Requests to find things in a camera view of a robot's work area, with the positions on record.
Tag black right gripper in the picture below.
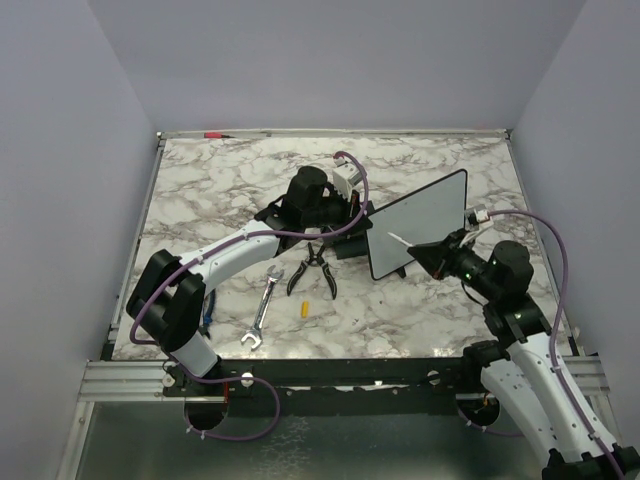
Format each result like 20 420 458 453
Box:
410 226 501 300

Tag white marker pen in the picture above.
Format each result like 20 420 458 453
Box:
387 232 414 248

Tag red marker on rail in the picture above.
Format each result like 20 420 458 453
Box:
203 132 235 139

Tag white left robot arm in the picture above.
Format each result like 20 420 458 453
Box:
126 152 368 395

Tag blue handled cutters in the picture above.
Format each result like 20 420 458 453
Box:
198 290 216 339

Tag black framed whiteboard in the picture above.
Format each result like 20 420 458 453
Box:
366 169 468 281

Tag black front mounting rail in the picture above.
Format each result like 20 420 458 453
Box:
102 344 521 419

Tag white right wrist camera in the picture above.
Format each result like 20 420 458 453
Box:
464 205 493 234

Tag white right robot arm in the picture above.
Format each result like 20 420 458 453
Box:
408 229 639 479

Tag black handled pliers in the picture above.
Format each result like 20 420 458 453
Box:
286 241 339 302

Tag silver open-end wrench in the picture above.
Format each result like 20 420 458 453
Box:
241 265 284 351

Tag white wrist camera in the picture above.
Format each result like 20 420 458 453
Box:
464 205 493 234
332 163 362 200

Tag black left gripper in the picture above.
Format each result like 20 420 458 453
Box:
303 185 373 239

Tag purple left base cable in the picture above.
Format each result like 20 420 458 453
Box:
184 373 282 442

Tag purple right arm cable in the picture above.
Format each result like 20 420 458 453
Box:
484 209 629 480

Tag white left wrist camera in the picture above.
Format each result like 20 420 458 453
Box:
332 163 362 200

